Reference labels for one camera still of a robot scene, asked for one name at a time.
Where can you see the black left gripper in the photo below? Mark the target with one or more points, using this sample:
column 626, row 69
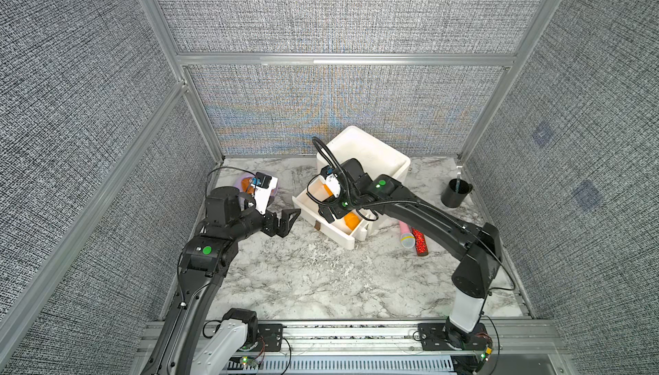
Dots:
column 272, row 222

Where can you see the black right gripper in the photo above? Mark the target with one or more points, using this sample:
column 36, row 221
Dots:
column 332, row 210

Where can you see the orange microphone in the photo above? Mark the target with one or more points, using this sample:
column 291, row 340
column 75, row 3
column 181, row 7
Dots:
column 351, row 221

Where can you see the white bottom drawer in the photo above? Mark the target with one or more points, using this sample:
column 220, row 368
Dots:
column 345, row 232

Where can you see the white three-drawer storage unit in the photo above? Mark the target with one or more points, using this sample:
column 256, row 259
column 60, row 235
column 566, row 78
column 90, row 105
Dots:
column 375, row 156

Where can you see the pink microphone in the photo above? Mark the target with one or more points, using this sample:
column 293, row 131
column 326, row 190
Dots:
column 407, row 239

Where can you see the red glitter microphone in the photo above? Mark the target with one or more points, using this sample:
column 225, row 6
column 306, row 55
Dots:
column 420, row 243

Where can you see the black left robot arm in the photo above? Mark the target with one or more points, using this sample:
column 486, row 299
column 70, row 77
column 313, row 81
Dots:
column 230, row 217

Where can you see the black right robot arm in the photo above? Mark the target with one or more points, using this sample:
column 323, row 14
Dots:
column 478, row 249

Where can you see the orange pastry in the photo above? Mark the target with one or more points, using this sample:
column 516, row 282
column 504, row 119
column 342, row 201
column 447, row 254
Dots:
column 247, row 185

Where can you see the purple plate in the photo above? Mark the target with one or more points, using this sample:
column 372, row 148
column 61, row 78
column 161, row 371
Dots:
column 237, row 182

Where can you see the black mug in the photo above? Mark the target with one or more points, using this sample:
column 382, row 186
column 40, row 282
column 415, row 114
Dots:
column 450, row 198

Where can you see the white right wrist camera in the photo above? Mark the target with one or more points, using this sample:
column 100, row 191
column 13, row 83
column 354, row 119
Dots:
column 331, row 182

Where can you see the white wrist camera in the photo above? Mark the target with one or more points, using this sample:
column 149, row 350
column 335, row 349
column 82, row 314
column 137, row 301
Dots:
column 331, row 182
column 264, row 185

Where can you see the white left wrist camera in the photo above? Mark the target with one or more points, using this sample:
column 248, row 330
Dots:
column 264, row 185

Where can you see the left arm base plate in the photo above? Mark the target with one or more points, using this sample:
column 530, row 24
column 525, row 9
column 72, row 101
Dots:
column 269, row 339

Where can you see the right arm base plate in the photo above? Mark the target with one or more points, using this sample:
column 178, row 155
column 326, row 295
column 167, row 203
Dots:
column 435, row 337

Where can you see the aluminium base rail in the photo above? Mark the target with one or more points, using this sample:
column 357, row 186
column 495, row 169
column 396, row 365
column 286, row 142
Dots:
column 521, row 346

